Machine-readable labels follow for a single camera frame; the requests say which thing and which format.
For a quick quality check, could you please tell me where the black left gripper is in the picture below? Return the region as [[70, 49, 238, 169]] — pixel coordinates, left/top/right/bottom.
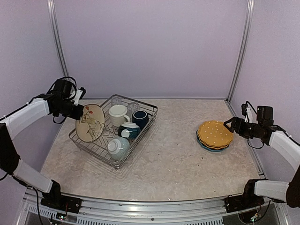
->
[[55, 99, 84, 120]]

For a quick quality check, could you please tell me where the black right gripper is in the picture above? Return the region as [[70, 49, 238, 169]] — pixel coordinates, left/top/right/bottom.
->
[[224, 116, 263, 139]]

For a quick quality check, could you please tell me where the yellow dotted plate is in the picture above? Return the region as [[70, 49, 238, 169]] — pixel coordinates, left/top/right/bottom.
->
[[197, 120, 233, 145], [196, 133, 230, 150]]

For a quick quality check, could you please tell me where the cream bird pattern plate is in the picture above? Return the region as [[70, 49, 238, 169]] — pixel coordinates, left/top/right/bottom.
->
[[75, 104, 105, 142]]

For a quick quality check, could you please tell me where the blue dotted plate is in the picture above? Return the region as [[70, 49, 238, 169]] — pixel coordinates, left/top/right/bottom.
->
[[197, 139, 229, 152]]

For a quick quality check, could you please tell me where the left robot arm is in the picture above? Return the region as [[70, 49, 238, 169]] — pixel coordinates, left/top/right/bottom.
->
[[0, 77, 86, 209]]

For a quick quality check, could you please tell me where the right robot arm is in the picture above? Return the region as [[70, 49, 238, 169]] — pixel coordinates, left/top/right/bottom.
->
[[223, 101, 300, 208]]

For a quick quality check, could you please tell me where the clear glass back left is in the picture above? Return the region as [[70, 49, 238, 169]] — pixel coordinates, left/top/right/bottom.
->
[[111, 96, 123, 106]]

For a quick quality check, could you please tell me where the clear glass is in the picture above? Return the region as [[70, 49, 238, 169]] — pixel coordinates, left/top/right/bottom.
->
[[127, 102, 140, 114], [111, 96, 123, 106]]

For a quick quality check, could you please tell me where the white ceramic mug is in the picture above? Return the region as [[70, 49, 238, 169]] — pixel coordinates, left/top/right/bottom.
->
[[109, 105, 131, 127]]

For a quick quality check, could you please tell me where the clear glass back right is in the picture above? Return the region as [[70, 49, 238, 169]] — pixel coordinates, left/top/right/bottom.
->
[[127, 102, 140, 114]]

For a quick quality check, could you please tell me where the navy white bowl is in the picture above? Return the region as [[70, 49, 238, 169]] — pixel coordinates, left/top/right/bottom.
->
[[118, 122, 141, 139]]

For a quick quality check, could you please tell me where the dark blue mug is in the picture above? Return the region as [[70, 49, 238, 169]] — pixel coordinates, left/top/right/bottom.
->
[[132, 110, 149, 130]]

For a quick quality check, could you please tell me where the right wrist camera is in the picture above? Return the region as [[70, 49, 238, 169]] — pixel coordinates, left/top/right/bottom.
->
[[241, 103, 253, 123]]

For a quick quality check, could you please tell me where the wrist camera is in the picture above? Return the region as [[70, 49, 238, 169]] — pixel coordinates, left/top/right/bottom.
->
[[241, 103, 253, 123], [70, 87, 86, 105]]

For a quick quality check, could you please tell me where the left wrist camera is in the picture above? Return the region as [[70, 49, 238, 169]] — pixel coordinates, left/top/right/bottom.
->
[[70, 87, 86, 105]]

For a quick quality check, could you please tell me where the wire dish rack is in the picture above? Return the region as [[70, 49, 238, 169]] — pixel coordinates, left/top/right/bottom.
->
[[69, 94, 158, 169]]

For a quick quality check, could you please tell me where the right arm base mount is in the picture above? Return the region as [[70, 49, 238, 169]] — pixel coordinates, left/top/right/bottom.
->
[[224, 185, 265, 213]]

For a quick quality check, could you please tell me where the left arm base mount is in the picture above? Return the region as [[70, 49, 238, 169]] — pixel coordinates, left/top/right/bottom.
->
[[41, 183, 82, 214]]

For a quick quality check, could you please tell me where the left aluminium frame post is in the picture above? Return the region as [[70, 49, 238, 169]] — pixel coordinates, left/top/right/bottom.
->
[[46, 0, 69, 77]]

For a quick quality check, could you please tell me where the aluminium frame post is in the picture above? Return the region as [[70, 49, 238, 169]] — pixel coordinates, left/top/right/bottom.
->
[[226, 0, 255, 104], [46, 0, 69, 77]]

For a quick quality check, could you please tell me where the aluminium front rail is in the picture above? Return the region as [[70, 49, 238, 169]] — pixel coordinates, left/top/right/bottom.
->
[[14, 185, 289, 225]]

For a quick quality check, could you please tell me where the right aluminium frame post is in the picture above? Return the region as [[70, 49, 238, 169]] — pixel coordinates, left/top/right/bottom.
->
[[226, 0, 255, 104]]

